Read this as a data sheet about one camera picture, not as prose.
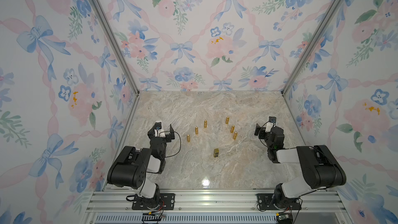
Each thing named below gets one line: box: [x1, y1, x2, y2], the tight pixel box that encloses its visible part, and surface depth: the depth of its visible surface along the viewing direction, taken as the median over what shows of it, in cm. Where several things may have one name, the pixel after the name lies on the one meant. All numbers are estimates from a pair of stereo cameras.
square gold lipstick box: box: [213, 148, 220, 158], surface depth 88 cm
